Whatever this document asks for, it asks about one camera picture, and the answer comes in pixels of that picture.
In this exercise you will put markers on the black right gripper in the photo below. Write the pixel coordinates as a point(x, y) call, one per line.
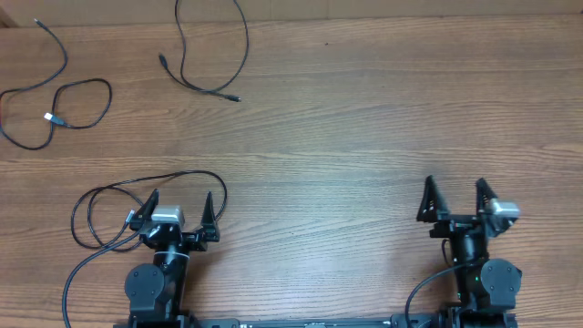
point(433, 210)

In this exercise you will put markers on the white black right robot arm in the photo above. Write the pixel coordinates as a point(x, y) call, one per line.
point(486, 288)

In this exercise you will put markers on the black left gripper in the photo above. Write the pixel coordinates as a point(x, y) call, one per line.
point(197, 240)

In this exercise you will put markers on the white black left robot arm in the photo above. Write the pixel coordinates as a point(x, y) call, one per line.
point(155, 290)

